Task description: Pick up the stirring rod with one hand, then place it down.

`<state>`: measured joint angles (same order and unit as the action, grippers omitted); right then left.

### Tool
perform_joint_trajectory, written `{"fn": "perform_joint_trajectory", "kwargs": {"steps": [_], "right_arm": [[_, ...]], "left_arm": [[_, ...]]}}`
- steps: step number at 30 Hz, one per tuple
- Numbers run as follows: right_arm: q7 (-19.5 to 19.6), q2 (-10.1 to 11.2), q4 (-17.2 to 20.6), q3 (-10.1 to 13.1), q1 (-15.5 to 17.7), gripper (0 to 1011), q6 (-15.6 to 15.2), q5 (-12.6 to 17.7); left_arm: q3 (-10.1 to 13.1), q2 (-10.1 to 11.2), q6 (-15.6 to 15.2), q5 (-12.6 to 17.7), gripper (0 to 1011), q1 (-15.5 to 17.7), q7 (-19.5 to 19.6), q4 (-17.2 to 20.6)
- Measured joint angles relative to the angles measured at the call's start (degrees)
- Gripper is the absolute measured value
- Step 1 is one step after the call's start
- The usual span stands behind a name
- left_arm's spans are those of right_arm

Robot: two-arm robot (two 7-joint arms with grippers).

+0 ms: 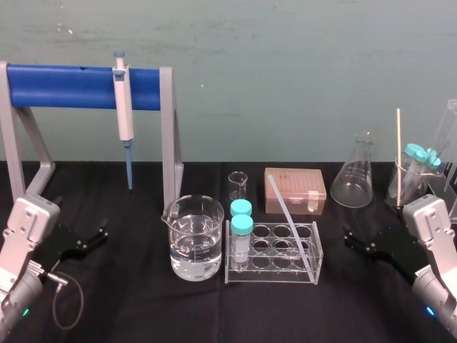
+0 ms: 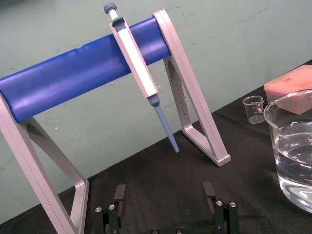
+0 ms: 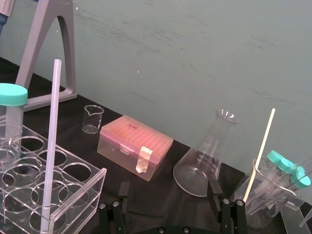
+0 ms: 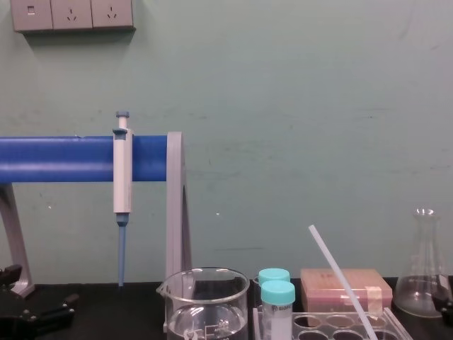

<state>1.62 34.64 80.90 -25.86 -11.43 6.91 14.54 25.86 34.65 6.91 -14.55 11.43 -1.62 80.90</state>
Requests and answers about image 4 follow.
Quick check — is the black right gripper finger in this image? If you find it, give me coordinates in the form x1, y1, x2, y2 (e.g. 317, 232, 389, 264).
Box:
433, 275, 453, 319

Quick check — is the clear glass conical flask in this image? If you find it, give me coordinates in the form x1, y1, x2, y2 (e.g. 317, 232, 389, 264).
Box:
394, 208, 448, 319

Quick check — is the grey wall socket panel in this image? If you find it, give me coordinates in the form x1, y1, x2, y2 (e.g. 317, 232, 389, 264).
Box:
10, 0, 136, 34

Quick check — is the white and blue pipette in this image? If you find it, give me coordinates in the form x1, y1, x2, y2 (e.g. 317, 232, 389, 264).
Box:
112, 110, 135, 287

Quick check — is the clear glass beaker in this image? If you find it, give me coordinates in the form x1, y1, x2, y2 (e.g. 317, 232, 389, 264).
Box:
156, 266, 251, 340

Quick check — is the teal capped sample tube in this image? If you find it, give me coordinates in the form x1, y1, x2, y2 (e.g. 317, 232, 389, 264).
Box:
260, 280, 297, 340
252, 268, 291, 286

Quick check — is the brown box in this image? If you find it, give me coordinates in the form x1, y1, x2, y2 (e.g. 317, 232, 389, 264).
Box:
300, 268, 394, 327

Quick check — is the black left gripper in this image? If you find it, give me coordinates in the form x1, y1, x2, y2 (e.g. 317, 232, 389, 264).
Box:
0, 263, 81, 340

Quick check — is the white stirring rod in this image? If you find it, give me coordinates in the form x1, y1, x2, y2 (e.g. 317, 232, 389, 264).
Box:
307, 225, 379, 340

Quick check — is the clear acrylic tube rack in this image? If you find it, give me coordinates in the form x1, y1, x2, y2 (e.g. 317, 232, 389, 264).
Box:
251, 305, 405, 340

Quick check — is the beige masking tape strip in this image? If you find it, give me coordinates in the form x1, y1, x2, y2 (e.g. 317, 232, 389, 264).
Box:
365, 284, 383, 315

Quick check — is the blue and grey pipette stand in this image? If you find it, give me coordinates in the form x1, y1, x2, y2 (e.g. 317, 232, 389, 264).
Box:
0, 131, 194, 297

